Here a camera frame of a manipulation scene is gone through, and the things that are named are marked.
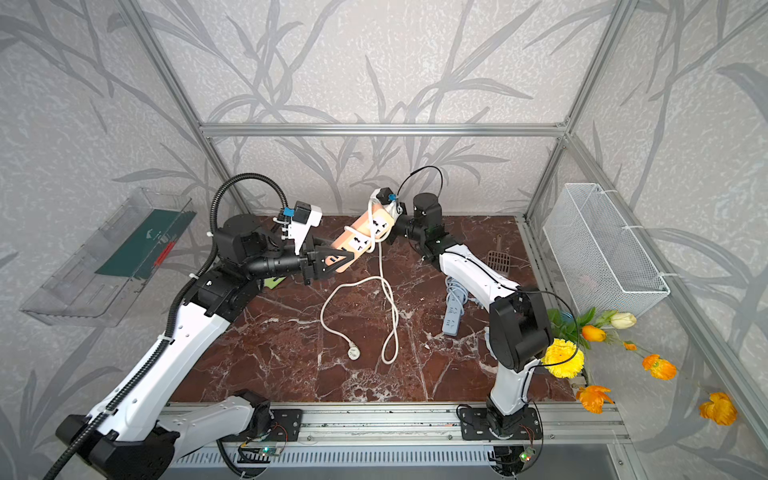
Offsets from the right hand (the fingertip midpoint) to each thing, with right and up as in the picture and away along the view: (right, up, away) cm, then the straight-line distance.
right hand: (369, 210), depth 80 cm
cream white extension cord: (-5, -40, +4) cm, 41 cm away
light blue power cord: (+26, -24, +13) cm, 38 cm away
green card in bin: (-50, -9, -11) cm, 52 cm away
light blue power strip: (+25, -27, +12) cm, 39 cm away
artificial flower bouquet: (+47, -29, -14) cm, 57 cm away
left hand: (-2, -11, -21) cm, 24 cm away
